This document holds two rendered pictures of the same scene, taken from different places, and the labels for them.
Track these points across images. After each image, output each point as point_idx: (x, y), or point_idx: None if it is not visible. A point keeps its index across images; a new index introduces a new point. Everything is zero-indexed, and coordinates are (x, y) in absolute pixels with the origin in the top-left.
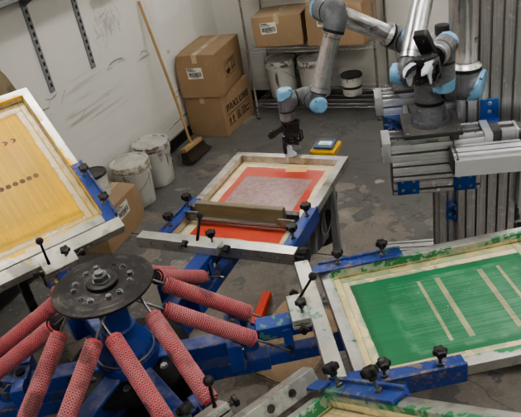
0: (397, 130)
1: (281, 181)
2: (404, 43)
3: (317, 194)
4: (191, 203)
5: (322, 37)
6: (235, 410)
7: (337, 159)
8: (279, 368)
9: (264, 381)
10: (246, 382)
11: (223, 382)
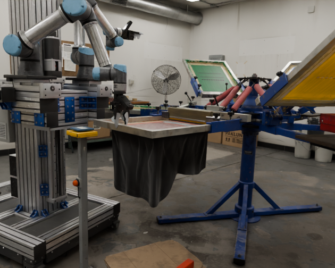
0: (94, 84)
1: (144, 127)
2: (113, 28)
3: (140, 117)
4: (214, 117)
5: (97, 26)
6: (212, 244)
7: (101, 119)
8: (175, 249)
9: (188, 250)
10: (199, 254)
11: (214, 259)
